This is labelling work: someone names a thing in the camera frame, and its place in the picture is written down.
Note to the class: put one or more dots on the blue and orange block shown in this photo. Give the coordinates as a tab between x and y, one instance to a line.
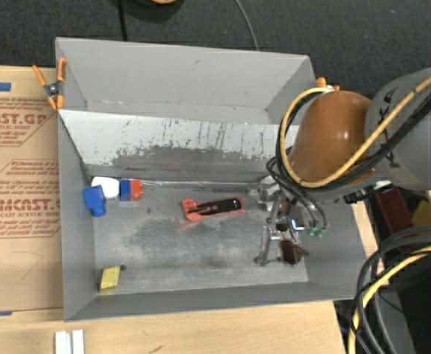
130	190

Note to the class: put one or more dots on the red-brown flat block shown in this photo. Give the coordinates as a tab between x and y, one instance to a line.
393	208

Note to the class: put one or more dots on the yellow sponge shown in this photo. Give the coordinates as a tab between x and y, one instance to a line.
109	278

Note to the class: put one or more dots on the blue plastic block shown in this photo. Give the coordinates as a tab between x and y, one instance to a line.
95	199

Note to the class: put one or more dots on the white rounded block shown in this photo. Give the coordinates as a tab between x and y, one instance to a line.
106	186

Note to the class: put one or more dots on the black cylinder on white bracket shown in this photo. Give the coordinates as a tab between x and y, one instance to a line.
381	185

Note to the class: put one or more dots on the grey metal bin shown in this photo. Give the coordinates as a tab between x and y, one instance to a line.
186	242

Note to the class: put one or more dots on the brown cardboard board red print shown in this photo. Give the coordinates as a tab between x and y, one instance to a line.
23	183

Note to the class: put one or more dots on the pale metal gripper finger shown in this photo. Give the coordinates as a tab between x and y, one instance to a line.
274	208
271	242

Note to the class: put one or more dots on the red and black hand tool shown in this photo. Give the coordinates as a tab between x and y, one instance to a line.
212	208

